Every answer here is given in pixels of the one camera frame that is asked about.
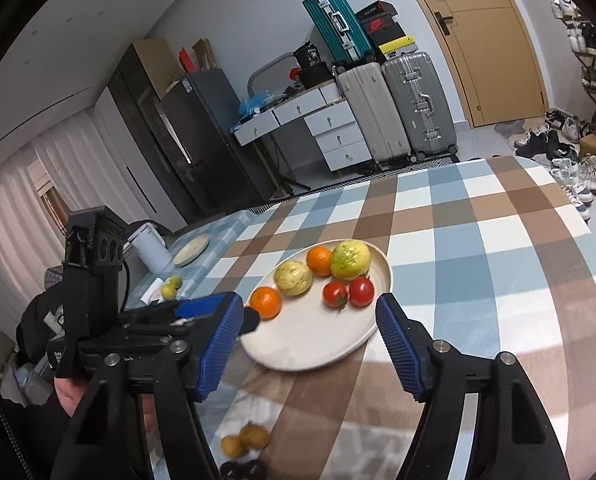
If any grey arched frame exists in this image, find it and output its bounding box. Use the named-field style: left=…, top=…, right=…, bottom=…
left=248, top=52, right=303, bottom=98

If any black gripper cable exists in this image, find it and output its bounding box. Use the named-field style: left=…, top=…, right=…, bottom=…
left=120, top=257, right=131, bottom=311

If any small wooden plate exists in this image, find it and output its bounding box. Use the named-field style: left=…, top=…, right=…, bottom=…
left=172, top=234, right=211, bottom=267

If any wooden door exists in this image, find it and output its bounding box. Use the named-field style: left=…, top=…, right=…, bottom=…
left=393, top=0, right=549, bottom=128

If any grey door mat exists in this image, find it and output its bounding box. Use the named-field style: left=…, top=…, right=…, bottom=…
left=493, top=120, right=544, bottom=136

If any pile of shoes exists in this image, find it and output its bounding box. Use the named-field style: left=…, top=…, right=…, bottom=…
left=513, top=110, right=596, bottom=221

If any black shoe box red stripe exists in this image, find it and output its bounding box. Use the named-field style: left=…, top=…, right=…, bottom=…
left=354, top=1, right=397, bottom=20

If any green-yellow speckled citrus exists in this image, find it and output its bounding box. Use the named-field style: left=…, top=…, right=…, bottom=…
left=330, top=240, right=372, bottom=281

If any white curtain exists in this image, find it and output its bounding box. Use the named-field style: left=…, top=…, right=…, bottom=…
left=0, top=125, right=108, bottom=311

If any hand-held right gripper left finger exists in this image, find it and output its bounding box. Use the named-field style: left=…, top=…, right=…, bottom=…
left=50, top=291, right=246, bottom=480

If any plain black shoe box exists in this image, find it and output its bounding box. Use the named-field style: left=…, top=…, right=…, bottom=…
left=370, top=22, right=409, bottom=48

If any black case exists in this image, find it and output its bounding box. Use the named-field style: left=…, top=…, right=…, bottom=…
left=298, top=62, right=336, bottom=88

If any orange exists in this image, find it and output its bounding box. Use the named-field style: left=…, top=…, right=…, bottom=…
left=249, top=286, right=283, bottom=321
left=306, top=245, right=335, bottom=278

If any person's left hand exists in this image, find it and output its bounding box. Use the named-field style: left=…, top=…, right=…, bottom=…
left=52, top=375, right=101, bottom=418

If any white drawer cabinet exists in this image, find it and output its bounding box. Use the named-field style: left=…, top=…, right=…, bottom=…
left=305, top=102, right=373, bottom=173

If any blue white checkered cloth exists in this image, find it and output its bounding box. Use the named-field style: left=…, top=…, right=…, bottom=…
left=125, top=210, right=263, bottom=311

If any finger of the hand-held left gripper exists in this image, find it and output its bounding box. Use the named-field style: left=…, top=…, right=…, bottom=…
left=238, top=307, right=262, bottom=335
left=118, top=295, right=231, bottom=323

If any teal suitcase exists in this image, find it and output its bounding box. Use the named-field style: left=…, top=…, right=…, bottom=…
left=303, top=0, right=377, bottom=63

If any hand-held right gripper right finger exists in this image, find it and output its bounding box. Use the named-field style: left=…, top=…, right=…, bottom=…
left=375, top=293, right=571, bottom=480

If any black tripod stand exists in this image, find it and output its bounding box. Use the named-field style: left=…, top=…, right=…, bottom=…
left=270, top=135, right=311, bottom=198

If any bumpy pale yellow citrus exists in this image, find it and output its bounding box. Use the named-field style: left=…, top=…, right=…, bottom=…
left=274, top=260, right=313, bottom=296

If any beige suitcase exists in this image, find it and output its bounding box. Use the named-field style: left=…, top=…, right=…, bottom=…
left=336, top=61, right=413, bottom=163

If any brown flat carton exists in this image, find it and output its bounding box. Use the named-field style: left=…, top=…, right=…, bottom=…
left=193, top=38, right=222, bottom=71

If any wooden shoe rack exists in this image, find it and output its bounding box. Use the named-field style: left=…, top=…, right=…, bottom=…
left=550, top=0, right=596, bottom=141

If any blue plastic bag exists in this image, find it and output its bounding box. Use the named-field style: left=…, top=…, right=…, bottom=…
left=239, top=91, right=273, bottom=118

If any white kettle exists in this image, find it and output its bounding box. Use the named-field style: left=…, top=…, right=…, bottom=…
left=126, top=223, right=173, bottom=272

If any large cardboard box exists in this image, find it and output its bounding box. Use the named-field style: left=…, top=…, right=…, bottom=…
left=132, top=37, right=183, bottom=98

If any blue brown checkered tablecloth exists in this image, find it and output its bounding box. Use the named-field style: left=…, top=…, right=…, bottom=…
left=142, top=155, right=596, bottom=480

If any black printed box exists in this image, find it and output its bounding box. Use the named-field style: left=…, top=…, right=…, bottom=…
left=293, top=44, right=326, bottom=67

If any grey refrigerator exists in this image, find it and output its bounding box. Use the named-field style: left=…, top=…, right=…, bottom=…
left=159, top=68, right=273, bottom=211

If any white desk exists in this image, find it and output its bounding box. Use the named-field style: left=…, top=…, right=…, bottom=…
left=233, top=82, right=351, bottom=147

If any red tomato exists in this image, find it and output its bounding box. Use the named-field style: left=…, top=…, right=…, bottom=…
left=348, top=276, right=375, bottom=308
left=323, top=281, right=349, bottom=309

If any cream round plate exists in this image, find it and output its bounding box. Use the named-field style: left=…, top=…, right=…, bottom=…
left=240, top=240, right=393, bottom=372

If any person's left forearm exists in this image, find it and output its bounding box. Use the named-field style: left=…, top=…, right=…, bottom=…
left=0, top=385, right=93, bottom=480

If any yellow black shoe box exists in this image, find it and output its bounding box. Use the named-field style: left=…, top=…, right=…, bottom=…
left=378, top=35, right=419, bottom=61

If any dark wardrobe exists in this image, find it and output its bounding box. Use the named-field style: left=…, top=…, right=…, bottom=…
left=108, top=42, right=203, bottom=221

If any silver suitcase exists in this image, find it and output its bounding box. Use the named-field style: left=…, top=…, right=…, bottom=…
left=382, top=51, right=459, bottom=157

